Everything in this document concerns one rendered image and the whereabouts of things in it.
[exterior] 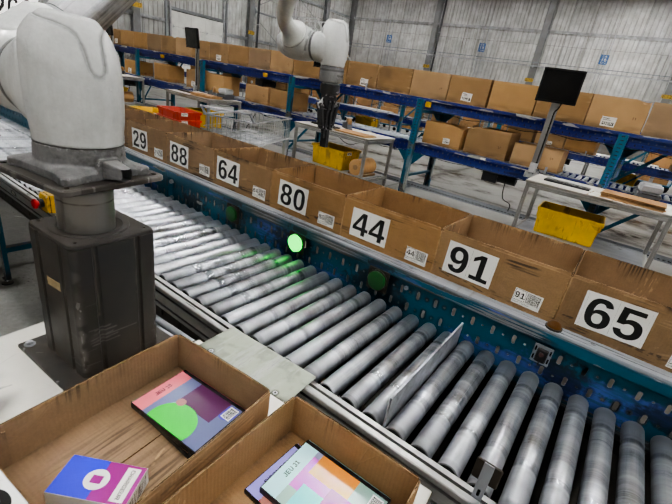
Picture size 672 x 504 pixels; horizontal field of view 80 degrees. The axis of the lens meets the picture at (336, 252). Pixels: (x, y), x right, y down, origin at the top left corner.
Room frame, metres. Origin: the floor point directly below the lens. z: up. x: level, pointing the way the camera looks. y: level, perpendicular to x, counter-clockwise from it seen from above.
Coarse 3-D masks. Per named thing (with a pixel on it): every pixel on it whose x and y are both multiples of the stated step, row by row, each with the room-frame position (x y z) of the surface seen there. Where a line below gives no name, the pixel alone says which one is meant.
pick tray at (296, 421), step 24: (288, 408) 0.61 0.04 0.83; (312, 408) 0.60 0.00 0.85; (264, 432) 0.55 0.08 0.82; (288, 432) 0.61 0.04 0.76; (312, 432) 0.59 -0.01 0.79; (336, 432) 0.57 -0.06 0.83; (240, 456) 0.50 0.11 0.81; (264, 456) 0.55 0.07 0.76; (336, 456) 0.56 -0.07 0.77; (360, 456) 0.54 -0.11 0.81; (384, 456) 0.52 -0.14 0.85; (192, 480) 0.41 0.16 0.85; (216, 480) 0.45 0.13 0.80; (240, 480) 0.49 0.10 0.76; (384, 480) 0.51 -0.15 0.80; (408, 480) 0.49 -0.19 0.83
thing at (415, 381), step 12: (456, 336) 1.06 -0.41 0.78; (444, 348) 0.97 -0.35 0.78; (432, 360) 0.90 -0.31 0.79; (420, 372) 0.83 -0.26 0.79; (432, 372) 0.93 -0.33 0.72; (408, 384) 0.78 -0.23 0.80; (420, 384) 0.86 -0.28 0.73; (396, 396) 0.72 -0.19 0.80; (408, 396) 0.80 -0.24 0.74; (396, 408) 0.74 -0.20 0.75; (384, 420) 0.71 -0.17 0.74
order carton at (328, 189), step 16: (272, 176) 1.68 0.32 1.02; (288, 176) 1.62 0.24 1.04; (304, 176) 1.85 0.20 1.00; (320, 176) 1.90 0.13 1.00; (336, 176) 1.85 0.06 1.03; (352, 176) 1.80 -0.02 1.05; (272, 192) 1.67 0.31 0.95; (320, 192) 1.53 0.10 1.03; (336, 192) 1.49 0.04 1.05; (352, 192) 1.79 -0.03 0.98; (288, 208) 1.62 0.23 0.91; (320, 208) 1.52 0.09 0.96; (336, 208) 1.48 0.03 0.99; (320, 224) 1.52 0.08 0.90; (336, 224) 1.48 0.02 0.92
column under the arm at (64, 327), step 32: (32, 224) 0.74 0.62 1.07; (128, 224) 0.80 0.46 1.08; (64, 256) 0.67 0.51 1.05; (96, 256) 0.70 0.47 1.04; (128, 256) 0.76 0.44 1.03; (64, 288) 0.69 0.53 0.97; (96, 288) 0.70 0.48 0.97; (128, 288) 0.75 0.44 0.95; (64, 320) 0.69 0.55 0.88; (96, 320) 0.69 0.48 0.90; (128, 320) 0.75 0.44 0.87; (32, 352) 0.72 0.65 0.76; (64, 352) 0.70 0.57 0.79; (96, 352) 0.68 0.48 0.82; (128, 352) 0.75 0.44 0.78; (64, 384) 0.64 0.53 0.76
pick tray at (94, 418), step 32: (160, 352) 0.71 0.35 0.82; (192, 352) 0.73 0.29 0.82; (96, 384) 0.59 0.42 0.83; (128, 384) 0.64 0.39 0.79; (160, 384) 0.68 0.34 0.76; (224, 384) 0.68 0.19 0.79; (256, 384) 0.64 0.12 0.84; (32, 416) 0.49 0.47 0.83; (64, 416) 0.53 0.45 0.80; (96, 416) 0.57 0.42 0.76; (128, 416) 0.59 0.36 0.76; (256, 416) 0.59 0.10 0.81; (0, 448) 0.44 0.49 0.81; (32, 448) 0.48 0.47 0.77; (64, 448) 0.50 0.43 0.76; (96, 448) 0.51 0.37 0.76; (128, 448) 0.52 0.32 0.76; (160, 448) 0.53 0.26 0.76; (224, 448) 0.51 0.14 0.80; (32, 480) 0.43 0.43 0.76; (160, 480) 0.47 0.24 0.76
